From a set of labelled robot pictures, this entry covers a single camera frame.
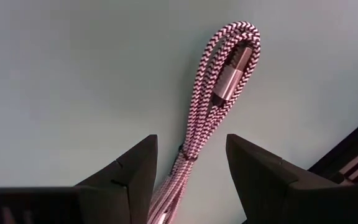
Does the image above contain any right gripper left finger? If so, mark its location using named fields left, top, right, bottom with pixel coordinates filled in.
left=73, top=134, right=159, bottom=224

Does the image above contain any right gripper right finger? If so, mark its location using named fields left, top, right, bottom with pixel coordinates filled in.
left=226, top=133, right=358, bottom=224

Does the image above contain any black aluminium table frame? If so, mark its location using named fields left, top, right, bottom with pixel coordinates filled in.
left=308, top=108, right=358, bottom=187

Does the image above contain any red white braided USB-C cable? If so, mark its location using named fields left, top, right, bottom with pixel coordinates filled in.
left=146, top=21, right=262, bottom=224

